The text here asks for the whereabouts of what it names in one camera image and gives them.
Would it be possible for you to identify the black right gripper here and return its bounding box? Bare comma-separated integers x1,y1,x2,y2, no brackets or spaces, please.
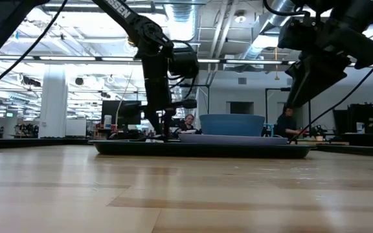
285,16,373,109

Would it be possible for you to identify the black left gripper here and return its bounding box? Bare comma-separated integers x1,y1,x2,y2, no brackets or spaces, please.
120,58,198,142

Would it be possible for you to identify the blue bowl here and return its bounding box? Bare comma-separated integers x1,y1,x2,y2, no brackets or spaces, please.
199,113,266,137

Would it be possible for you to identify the lavender plate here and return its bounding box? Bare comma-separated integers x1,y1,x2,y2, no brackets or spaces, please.
178,133,288,146

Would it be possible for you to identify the dark green serving tray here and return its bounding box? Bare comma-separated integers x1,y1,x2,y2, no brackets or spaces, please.
88,139,313,159

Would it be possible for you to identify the person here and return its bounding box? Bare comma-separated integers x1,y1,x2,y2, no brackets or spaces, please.
275,106,304,140
177,113,202,135

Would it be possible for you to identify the black monitor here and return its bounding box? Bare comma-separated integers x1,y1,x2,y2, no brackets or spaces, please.
101,100,142,127

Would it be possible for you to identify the black equipment case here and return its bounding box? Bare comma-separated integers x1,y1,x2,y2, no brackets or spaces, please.
332,102,373,148

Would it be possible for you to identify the white board panel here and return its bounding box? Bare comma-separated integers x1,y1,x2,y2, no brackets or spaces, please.
65,118,87,137

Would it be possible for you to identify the white square pillar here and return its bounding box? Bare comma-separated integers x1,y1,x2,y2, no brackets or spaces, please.
38,66,69,139

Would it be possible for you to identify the long ceiling light strip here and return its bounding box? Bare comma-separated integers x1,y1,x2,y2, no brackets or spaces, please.
0,54,373,68

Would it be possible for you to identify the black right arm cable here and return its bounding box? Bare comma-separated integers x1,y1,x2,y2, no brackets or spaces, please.
288,41,373,145

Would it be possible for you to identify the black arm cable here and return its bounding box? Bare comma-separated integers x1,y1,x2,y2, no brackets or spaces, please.
0,0,69,85
288,41,373,145

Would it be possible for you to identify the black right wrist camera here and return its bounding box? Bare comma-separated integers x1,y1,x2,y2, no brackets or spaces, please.
277,16,325,51

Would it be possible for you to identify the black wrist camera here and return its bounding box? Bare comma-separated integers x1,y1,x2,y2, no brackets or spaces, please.
277,16,325,51
169,47,200,79

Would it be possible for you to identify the black background station frame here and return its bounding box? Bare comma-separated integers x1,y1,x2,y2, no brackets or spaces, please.
265,86,312,133
179,83,210,133

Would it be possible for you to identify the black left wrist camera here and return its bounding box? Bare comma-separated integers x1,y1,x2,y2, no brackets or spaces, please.
169,47,200,79

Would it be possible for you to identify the smooth silver air duct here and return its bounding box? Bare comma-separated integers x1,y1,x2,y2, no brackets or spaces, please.
238,0,291,62

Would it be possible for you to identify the ribbed silver ventilation duct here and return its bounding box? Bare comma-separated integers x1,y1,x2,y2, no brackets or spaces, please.
163,0,207,126

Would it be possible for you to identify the black aluminium table frame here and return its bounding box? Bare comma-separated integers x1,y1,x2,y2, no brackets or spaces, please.
0,137,373,159

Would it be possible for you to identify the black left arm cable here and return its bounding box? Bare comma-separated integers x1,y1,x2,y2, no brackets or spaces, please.
0,0,69,85

